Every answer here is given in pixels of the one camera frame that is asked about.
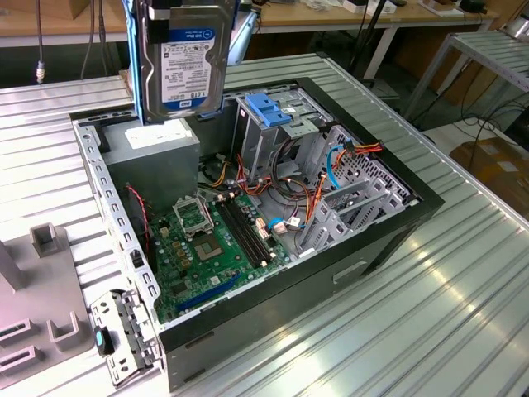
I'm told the green motherboard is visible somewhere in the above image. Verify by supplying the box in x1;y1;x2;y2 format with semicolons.
148;192;290;323

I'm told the wooden desk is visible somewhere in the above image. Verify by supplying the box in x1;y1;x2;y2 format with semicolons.
0;0;133;49
241;0;501;79

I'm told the red orange yellow power wire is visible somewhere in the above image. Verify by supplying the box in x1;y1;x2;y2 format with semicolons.
345;139;384;160

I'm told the metal slat side table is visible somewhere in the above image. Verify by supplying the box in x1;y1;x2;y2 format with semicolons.
403;31;529;121

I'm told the flat cardboard box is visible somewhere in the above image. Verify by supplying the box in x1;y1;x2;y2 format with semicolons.
448;138;529;198

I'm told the grey hanging cable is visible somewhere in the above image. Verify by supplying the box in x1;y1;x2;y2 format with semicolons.
35;0;45;85

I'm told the hard disk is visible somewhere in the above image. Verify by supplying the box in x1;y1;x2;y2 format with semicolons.
126;0;241;126

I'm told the black PC case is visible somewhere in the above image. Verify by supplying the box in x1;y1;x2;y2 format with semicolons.
69;76;446;394

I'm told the metal slot retainer bracket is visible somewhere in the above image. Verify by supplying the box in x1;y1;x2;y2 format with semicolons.
89;289;162;389

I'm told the brown cardboard box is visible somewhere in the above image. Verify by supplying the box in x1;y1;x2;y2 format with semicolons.
68;0;100;21

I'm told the labelled blue data wire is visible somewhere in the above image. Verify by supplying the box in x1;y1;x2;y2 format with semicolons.
268;217;303;235

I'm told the CPU socket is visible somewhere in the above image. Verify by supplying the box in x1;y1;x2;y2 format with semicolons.
193;235;226;264

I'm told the black RAM slot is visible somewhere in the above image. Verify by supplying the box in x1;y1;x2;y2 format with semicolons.
217;202;265;268
222;200;269;265
231;196;277;260
226;198;273;262

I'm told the black sleeved cable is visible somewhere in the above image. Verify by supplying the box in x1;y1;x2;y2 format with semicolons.
270;136;319;199

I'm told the orange red wire bundle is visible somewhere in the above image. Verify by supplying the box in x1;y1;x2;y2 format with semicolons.
235;152;327;232

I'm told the grey parts rack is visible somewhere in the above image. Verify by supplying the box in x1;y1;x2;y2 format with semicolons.
0;222;94;377

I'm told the blue expansion slot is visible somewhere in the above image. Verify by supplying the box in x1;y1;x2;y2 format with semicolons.
177;270;243;315

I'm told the blue flat data wire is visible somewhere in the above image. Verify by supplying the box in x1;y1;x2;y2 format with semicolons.
326;142;352;191

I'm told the metal disk bay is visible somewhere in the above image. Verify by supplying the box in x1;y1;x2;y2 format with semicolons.
295;175;418;260

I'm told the yellow black wire bundle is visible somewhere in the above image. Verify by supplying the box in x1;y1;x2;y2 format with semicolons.
198;159;232;187

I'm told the metal socket cover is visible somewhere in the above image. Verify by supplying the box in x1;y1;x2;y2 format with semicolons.
172;198;214;239

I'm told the grey power supply unit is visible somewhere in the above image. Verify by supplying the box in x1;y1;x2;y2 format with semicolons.
98;119;202;212

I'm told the blue drive bay latch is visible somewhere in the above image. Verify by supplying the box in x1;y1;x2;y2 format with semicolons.
244;93;293;129

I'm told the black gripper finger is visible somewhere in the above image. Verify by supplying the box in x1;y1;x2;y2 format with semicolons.
148;5;171;45

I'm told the red black fan wire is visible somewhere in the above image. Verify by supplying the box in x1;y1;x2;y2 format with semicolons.
123;184;152;256

